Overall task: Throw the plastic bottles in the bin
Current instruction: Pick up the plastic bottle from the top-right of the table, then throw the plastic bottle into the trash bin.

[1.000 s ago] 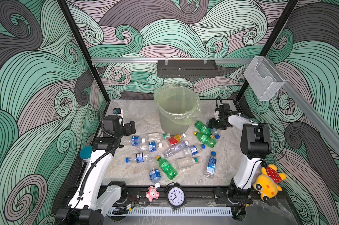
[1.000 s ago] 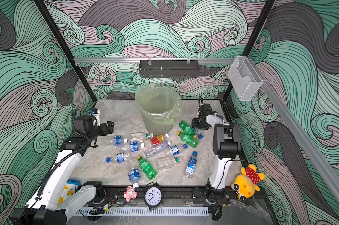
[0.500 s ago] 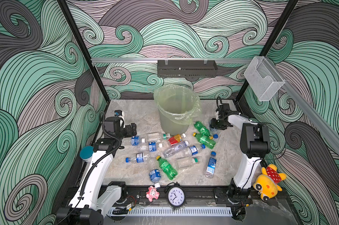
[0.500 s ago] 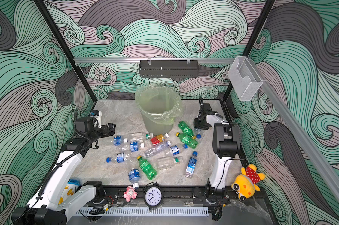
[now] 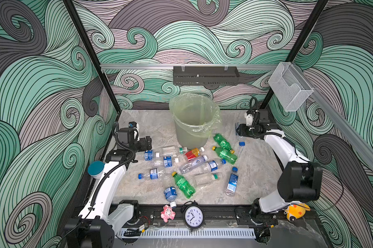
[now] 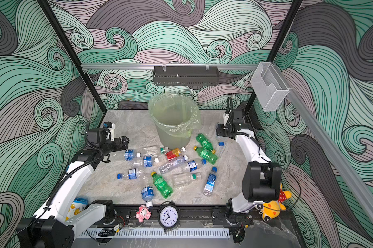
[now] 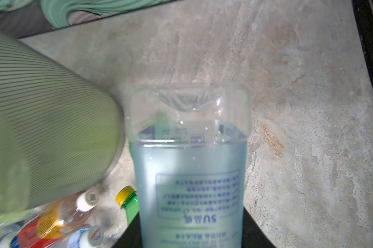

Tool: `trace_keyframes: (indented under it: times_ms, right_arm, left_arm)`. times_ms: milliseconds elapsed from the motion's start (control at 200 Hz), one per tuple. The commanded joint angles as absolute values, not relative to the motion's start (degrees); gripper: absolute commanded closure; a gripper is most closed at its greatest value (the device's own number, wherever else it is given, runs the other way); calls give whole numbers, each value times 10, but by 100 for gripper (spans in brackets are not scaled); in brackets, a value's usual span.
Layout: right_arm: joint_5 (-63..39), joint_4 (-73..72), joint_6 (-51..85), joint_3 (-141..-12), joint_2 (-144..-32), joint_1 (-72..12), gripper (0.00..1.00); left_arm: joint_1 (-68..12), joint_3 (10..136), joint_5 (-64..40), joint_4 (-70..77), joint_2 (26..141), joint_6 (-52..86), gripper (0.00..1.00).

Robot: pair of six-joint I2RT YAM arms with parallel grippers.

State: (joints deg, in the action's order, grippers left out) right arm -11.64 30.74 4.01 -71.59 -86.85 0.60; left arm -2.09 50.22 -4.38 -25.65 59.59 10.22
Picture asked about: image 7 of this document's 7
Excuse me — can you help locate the red yellow label bottle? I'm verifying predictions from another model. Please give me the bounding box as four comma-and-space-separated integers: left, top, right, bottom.
11, 190, 99, 248

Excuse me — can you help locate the long clear bottle white cap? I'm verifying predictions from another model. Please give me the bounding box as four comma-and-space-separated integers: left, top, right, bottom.
50, 226, 104, 248

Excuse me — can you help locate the light blue square bottle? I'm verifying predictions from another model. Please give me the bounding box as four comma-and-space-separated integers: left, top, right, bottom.
125, 83, 251, 248

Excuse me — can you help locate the green bottle yellow cap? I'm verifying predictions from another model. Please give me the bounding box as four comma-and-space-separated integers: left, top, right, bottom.
115, 186, 140, 225

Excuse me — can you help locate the mesh waste bin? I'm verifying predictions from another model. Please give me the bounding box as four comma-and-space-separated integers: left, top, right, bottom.
0, 31, 125, 209

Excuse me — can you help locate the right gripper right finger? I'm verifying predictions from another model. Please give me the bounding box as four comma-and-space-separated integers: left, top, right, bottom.
241, 208, 276, 248

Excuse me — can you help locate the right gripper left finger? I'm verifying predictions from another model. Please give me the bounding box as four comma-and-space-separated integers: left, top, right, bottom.
112, 213, 142, 248

